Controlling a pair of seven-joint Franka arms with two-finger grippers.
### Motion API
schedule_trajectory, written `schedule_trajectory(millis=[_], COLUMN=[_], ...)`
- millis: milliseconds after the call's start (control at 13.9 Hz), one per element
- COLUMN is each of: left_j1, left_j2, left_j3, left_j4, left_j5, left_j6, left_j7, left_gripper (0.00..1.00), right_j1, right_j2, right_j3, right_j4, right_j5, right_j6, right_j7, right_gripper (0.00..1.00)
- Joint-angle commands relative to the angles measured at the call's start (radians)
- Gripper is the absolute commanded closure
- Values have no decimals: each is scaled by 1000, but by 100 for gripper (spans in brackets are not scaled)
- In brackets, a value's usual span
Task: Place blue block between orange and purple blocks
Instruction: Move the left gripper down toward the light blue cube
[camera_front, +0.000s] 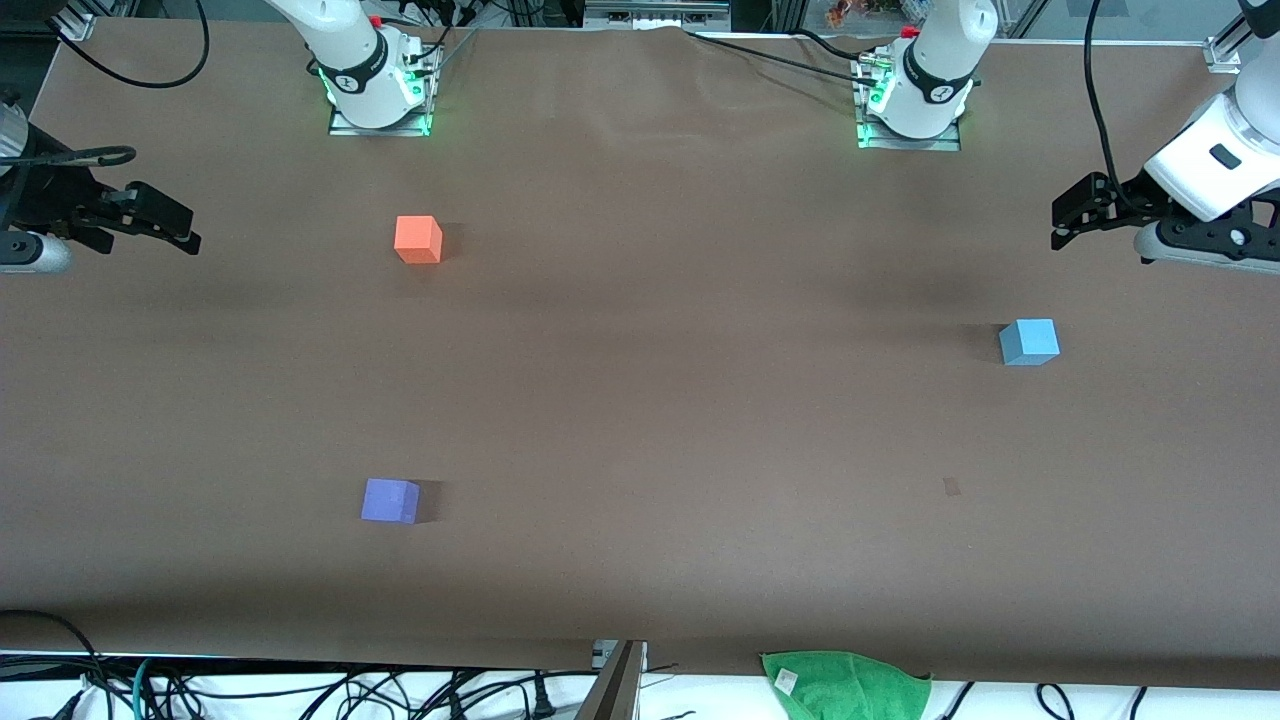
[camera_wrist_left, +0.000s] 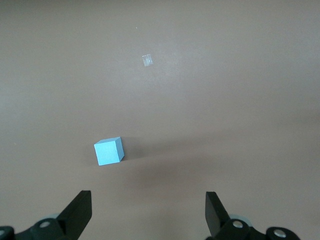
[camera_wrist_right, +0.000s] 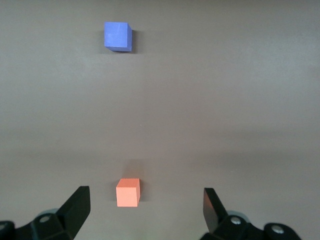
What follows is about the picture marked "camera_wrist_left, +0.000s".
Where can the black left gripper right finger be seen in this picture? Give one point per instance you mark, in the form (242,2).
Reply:
(216,217)

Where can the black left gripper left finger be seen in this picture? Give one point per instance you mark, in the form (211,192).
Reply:
(77,215)

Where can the blue cube block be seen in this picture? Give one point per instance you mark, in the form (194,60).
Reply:
(107,152)

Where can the brown table cover sheet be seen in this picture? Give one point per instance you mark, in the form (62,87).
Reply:
(200,112)

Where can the clear tape piece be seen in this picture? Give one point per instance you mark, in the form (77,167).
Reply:
(147,60)

